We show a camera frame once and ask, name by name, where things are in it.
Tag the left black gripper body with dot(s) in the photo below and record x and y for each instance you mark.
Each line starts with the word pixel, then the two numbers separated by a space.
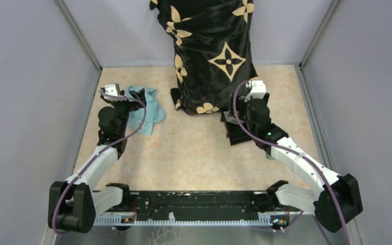
pixel 124 106

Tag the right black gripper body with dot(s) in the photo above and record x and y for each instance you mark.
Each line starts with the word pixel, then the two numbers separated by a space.
pixel 242 104

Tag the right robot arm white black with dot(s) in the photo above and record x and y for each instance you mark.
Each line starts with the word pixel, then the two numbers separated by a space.
pixel 333 199

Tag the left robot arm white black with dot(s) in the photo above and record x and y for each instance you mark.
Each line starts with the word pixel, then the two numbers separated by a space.
pixel 73 205

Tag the black card tray box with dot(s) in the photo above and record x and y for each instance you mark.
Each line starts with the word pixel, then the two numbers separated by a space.
pixel 234 132

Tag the light blue cloth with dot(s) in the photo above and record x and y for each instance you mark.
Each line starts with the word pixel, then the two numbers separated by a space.
pixel 154 112

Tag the black beige flower-patterned blanket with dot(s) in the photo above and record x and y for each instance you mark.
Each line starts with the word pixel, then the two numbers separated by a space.
pixel 212 50

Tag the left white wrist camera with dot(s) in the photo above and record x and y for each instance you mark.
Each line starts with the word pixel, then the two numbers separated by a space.
pixel 112 89

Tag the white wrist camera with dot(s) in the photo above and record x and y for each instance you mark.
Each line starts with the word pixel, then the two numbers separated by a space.
pixel 112 89
pixel 256 89

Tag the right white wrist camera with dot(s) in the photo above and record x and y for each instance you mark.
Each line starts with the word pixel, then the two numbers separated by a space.
pixel 256 89

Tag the white slotted cable duct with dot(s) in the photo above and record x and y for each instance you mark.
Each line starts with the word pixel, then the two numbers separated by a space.
pixel 120 220

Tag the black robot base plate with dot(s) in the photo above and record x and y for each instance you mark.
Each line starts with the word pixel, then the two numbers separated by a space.
pixel 198 205

